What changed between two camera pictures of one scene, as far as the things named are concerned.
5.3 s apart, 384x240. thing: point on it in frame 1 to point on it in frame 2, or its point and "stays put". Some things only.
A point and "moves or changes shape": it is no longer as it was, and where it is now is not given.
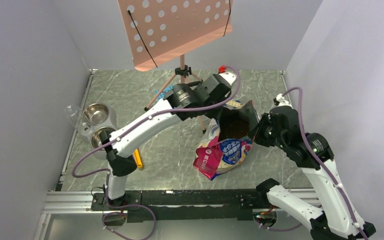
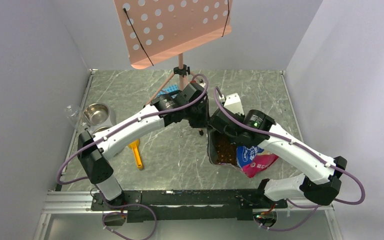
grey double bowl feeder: (97, 117) stays put
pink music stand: (157, 31) stays put
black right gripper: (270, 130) to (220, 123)
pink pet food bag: (229, 142) moves or changes shape
